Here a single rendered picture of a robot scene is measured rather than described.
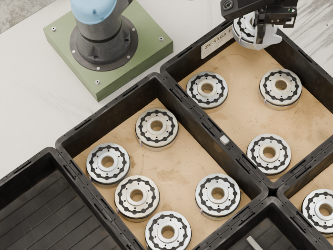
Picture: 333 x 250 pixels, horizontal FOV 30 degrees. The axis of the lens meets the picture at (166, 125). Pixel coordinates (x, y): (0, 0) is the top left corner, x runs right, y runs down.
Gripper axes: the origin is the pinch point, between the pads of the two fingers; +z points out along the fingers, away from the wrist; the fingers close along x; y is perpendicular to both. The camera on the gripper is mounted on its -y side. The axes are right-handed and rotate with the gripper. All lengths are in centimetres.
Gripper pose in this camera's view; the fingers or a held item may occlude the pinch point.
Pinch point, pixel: (254, 37)
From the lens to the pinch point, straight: 144.8
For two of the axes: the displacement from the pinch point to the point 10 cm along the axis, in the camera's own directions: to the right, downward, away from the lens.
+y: 10.0, -0.1, -0.2
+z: 0.3, 4.4, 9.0
